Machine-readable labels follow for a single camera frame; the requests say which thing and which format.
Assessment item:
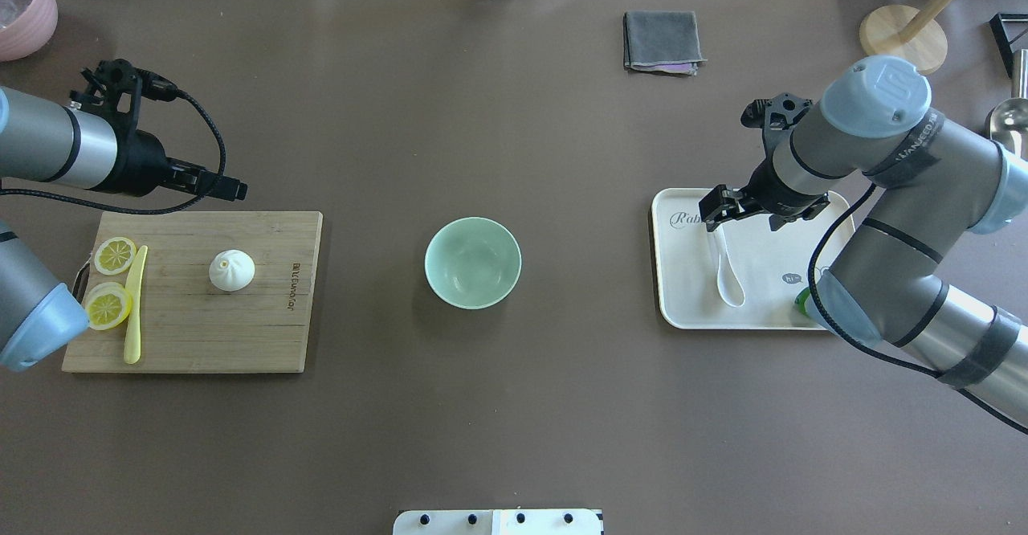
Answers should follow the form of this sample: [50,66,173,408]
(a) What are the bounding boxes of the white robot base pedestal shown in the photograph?
[392,507,605,534]

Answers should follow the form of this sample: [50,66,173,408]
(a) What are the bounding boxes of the bamboo cutting board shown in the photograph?
[62,210,323,375]

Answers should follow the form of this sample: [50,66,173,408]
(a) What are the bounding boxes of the white ceramic spoon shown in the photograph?
[708,227,746,308]

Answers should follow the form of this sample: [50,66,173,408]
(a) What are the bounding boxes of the wooden mug tree stand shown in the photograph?
[859,0,953,76]

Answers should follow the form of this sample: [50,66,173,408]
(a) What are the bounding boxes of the mint green bowl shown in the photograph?
[423,217,524,309]

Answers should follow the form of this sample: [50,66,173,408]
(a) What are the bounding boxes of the metal scoop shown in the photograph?
[987,49,1027,159]

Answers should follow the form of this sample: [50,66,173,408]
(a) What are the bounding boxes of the white steamed bun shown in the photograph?
[208,249,256,292]

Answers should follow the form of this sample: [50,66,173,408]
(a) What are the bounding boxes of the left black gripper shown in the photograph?
[103,131,247,201]

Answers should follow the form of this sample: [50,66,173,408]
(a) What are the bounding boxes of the yellow plastic knife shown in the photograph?
[124,245,149,366]

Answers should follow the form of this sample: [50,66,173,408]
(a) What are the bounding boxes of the cream rectangular serving tray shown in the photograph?
[651,188,849,330]

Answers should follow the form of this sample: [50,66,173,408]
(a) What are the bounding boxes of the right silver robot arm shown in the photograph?
[699,55,1026,432]

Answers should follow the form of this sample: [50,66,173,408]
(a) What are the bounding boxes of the single lemon slice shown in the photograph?
[91,236,138,276]

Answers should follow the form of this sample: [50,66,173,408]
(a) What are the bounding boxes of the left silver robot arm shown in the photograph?
[1,88,246,373]

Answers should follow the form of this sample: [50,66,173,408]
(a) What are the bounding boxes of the pink ribbed bowl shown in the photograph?
[1,0,59,62]

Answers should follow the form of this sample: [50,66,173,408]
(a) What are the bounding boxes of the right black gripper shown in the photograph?
[699,159,830,231]

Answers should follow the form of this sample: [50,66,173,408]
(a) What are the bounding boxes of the grey folded cloth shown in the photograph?
[623,10,707,76]

